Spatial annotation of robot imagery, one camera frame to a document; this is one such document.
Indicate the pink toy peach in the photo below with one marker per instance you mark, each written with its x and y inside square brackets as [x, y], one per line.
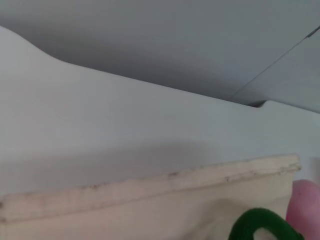
[305, 200]

